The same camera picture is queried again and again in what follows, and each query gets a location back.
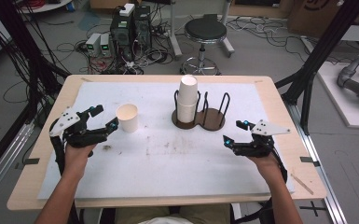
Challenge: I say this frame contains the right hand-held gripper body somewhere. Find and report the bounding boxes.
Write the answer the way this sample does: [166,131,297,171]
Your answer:
[231,119,292,158]

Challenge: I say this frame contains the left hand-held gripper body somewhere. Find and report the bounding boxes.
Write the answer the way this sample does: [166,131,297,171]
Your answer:
[48,106,111,148]

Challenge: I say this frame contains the single white paper cup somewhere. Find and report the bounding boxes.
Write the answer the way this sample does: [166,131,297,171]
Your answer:
[115,103,140,133]

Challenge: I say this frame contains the black wire cup holder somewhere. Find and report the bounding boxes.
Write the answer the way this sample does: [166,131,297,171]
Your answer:
[171,90,231,132]

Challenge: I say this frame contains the stack of white paper cups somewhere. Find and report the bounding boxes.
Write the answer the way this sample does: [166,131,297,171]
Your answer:
[176,75,199,124]

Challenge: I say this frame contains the person's right hand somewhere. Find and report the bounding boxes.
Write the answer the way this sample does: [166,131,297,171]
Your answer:
[246,152,283,179]

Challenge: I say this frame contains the person's left hand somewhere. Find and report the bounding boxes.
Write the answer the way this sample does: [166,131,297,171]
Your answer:
[63,143,96,178]

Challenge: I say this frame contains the wooden table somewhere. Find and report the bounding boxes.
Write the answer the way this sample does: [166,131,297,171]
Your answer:
[7,74,328,212]

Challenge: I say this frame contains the black tape strip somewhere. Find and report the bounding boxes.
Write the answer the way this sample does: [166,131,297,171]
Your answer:
[15,158,41,171]
[299,156,321,167]

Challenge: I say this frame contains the white foam mat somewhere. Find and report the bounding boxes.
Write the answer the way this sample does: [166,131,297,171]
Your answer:
[36,81,296,200]

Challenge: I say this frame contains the thin wooden stick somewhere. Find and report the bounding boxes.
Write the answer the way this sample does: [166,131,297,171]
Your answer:
[290,173,314,196]

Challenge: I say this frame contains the silver power supply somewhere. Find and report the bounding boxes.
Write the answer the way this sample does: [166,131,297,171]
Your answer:
[99,33,113,58]
[85,33,102,57]

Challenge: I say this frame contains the black computer tower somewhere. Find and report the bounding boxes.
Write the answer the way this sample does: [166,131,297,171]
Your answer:
[110,13,134,62]
[133,6,153,50]

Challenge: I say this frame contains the black tape cross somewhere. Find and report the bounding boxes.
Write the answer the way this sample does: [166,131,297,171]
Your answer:
[299,201,327,217]

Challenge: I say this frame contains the person's olive pants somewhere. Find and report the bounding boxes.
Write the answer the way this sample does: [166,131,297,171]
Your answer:
[115,203,231,224]

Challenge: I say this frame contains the white floor platform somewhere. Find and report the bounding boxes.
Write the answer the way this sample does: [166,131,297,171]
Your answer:
[316,61,359,130]

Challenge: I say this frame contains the person's white shirt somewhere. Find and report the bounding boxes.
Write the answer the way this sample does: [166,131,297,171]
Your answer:
[138,216,195,224]

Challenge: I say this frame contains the black round stool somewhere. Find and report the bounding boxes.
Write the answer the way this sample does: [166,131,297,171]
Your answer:
[180,18,228,76]

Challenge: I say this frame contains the white metal stand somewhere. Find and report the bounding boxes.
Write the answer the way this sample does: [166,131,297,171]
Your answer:
[167,0,236,59]

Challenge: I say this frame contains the small white box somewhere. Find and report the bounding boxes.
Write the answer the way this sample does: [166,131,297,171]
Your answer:
[118,3,136,17]

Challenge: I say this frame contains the round white table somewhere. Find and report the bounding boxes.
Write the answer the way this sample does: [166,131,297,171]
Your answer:
[18,0,74,14]

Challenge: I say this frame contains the brown cardboard box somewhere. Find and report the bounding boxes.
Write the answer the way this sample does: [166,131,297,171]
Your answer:
[287,0,359,38]

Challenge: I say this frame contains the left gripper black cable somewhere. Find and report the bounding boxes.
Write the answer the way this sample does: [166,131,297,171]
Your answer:
[49,119,66,175]

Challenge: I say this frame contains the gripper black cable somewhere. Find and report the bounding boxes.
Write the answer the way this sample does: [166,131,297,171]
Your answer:
[271,146,288,185]
[49,119,66,175]

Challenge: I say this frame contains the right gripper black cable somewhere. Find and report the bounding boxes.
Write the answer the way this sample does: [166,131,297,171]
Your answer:
[271,146,288,185]

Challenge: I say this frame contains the aluminium floor rail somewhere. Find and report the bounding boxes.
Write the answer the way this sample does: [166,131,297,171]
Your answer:
[283,102,348,224]
[0,120,35,206]

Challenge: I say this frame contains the black frame post with cables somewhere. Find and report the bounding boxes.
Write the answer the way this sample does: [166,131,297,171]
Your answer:
[0,0,71,125]

